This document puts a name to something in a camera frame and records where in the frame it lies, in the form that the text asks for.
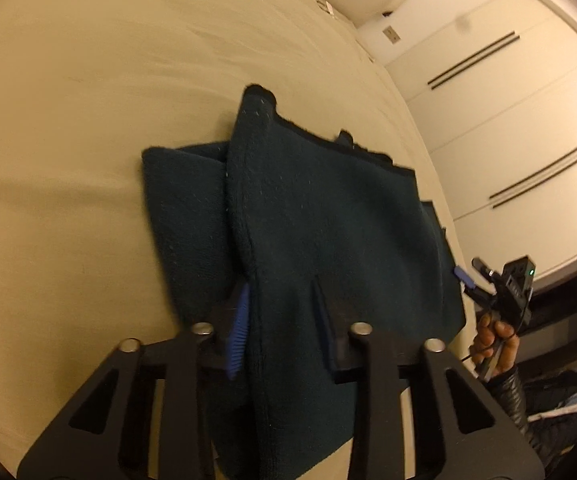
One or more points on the white wardrobe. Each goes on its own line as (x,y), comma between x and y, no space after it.
(493,125)

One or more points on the dark clothes pile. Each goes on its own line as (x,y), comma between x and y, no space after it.
(558,395)

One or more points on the dark low cabinet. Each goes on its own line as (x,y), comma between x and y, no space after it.
(568,310)

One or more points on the bed with beige sheet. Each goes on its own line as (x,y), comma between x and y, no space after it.
(68,110)

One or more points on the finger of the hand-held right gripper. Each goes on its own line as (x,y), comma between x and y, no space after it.
(481,266)
(462,276)

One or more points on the person's right hand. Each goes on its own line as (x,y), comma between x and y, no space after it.
(504,342)

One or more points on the grey wall socket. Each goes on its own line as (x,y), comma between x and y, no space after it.
(392,34)

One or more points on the dark teal towel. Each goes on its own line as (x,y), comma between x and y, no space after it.
(328,220)

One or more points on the person's right forearm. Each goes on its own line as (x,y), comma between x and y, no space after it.
(516,402)

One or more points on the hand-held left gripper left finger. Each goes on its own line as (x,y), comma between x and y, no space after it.
(238,330)

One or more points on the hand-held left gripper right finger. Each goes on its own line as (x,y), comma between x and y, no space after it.
(324,332)

